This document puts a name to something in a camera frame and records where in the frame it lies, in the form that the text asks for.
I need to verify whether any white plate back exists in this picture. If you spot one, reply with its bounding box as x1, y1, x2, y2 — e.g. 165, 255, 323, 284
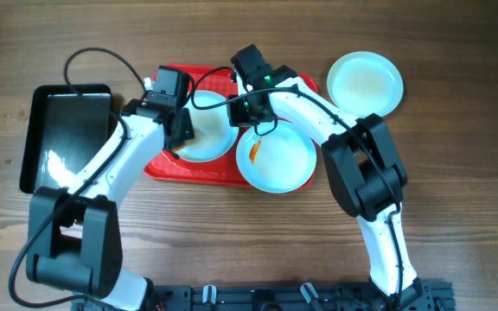
176, 101, 239, 162

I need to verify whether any white plate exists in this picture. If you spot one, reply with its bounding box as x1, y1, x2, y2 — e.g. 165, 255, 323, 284
327, 51, 405, 117
176, 101, 239, 162
235, 121, 317, 194

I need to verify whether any orange green sponge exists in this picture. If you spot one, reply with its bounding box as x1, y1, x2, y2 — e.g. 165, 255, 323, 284
172, 143, 188, 152

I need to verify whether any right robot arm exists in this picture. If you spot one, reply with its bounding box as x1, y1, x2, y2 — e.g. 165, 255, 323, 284
227, 45, 418, 298

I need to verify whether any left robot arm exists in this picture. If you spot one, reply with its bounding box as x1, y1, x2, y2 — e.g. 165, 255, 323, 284
9, 67, 195, 310

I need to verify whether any red plastic tray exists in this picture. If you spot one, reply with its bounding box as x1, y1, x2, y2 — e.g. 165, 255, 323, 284
143, 63, 320, 187

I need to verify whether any black water basin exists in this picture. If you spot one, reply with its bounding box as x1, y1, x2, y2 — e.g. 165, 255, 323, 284
19, 84, 112, 194

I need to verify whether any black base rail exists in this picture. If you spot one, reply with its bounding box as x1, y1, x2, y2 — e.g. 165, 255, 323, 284
152, 280, 457, 311

